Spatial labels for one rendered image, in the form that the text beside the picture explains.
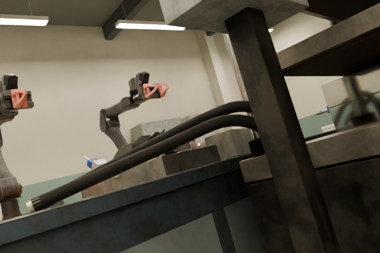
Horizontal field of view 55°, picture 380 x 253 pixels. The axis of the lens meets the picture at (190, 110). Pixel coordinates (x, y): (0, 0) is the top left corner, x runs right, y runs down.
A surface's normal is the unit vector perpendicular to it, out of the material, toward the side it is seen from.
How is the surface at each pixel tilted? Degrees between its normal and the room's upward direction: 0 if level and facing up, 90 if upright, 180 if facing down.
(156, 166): 90
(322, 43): 90
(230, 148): 90
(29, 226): 90
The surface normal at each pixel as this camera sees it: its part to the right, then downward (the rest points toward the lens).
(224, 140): -0.44, -0.02
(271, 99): -0.68, 0.07
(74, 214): 0.69, -0.30
